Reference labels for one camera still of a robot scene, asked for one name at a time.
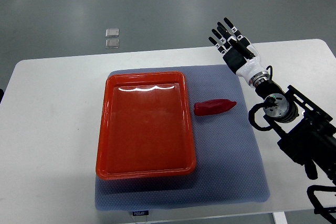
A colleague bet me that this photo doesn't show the red plastic tray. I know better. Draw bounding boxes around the red plastic tray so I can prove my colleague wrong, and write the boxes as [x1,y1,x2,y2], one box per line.
[96,71,196,180]

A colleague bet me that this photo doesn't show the black label tag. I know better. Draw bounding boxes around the black label tag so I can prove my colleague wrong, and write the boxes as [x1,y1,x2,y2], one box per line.
[132,210,149,217]

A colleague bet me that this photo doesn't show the white table leg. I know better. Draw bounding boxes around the white table leg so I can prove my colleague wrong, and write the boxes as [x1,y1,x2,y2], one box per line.
[272,211,288,224]

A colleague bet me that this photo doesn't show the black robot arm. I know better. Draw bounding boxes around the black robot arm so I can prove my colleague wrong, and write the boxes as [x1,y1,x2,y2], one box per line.
[209,19,335,183]

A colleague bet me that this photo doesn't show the red pepper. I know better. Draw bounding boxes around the red pepper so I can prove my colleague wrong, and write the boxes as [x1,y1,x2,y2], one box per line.
[193,99,237,116]

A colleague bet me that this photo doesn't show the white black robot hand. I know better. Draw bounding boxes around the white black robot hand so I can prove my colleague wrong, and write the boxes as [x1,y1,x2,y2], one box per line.
[208,17,270,82]

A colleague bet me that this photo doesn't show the floor metal plate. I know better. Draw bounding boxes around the floor metal plate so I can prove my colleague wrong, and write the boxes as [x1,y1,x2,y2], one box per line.
[106,28,119,38]
[106,38,120,49]

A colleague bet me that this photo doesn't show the blue-grey textured mat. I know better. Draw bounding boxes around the blue-grey textured mat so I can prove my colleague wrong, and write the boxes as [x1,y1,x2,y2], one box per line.
[95,65,270,211]

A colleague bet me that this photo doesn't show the lower floor metal plate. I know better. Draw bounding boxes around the lower floor metal plate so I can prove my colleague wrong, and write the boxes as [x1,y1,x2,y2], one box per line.
[106,38,120,49]

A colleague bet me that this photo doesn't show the upper floor metal plate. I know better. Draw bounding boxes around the upper floor metal plate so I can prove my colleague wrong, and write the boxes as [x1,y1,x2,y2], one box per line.
[106,28,119,38]

